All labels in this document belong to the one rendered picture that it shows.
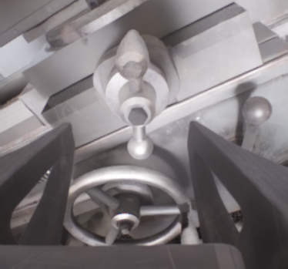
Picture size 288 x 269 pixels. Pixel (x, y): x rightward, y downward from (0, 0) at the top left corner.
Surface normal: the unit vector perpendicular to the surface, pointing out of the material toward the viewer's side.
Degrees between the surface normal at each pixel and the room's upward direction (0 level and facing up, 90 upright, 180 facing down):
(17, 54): 90
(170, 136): 90
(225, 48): 90
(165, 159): 90
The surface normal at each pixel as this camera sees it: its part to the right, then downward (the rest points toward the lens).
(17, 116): -0.36, -0.24
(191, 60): 0.03, 0.58
